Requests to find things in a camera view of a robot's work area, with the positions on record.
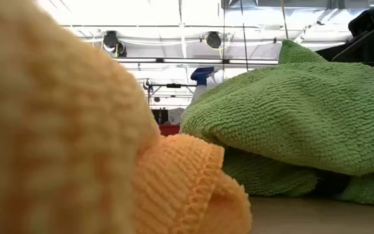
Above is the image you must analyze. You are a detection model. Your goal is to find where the yellow hanging cable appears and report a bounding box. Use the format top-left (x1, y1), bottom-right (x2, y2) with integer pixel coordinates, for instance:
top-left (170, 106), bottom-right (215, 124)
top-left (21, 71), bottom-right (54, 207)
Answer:
top-left (280, 0), bottom-right (289, 40)

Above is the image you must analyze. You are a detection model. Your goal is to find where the long ceiling light bar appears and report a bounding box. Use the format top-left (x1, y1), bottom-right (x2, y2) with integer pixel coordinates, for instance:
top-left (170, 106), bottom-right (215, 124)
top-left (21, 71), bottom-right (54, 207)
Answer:
top-left (112, 57), bottom-right (279, 65)

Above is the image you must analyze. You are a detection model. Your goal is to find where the blue-capped spray bottle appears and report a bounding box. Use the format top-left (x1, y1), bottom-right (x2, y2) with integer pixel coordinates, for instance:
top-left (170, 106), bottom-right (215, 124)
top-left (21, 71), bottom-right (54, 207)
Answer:
top-left (190, 66), bottom-right (227, 105)

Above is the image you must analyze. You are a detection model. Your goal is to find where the green microfiber towel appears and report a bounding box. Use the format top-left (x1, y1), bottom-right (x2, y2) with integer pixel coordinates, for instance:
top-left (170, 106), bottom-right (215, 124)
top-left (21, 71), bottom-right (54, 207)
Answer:
top-left (179, 38), bottom-right (374, 208)

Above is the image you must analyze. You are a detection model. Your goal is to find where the black ceiling cable reel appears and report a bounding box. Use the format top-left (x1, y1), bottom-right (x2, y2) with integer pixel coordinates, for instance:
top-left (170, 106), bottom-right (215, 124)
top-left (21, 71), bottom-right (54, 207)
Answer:
top-left (102, 30), bottom-right (128, 58)
top-left (205, 31), bottom-right (223, 49)

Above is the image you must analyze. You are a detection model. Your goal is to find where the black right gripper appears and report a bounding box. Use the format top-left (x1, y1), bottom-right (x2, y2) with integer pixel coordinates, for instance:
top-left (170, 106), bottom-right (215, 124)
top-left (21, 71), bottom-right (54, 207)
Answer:
top-left (316, 2), bottom-right (374, 62)

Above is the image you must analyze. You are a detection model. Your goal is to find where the black metal gantry frame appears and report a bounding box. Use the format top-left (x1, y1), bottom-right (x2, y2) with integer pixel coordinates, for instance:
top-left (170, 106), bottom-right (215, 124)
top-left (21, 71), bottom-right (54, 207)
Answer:
top-left (146, 83), bottom-right (197, 107)

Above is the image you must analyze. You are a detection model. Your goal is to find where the black hanging cable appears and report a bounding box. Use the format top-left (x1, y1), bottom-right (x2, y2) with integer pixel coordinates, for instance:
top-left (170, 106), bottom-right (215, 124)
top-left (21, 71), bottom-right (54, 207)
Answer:
top-left (240, 0), bottom-right (249, 72)

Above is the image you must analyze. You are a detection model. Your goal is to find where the black wire basket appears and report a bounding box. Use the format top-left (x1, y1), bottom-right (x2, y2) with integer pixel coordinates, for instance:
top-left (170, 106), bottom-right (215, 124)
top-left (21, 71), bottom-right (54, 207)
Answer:
top-left (331, 14), bottom-right (374, 77)

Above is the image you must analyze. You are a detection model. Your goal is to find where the red bin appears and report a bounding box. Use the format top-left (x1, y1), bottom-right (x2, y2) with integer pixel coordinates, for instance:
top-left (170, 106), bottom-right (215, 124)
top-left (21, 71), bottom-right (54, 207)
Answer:
top-left (158, 124), bottom-right (181, 137)

